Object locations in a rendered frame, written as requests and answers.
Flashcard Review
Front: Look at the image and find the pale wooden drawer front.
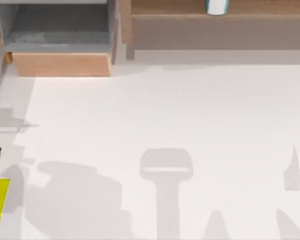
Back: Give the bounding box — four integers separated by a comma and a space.
11, 51, 112, 77

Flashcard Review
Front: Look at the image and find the wooden open shelf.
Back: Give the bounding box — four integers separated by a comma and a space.
119, 0, 300, 61

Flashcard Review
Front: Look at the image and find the white cup with teal rim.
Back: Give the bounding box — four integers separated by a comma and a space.
205, 0, 230, 17

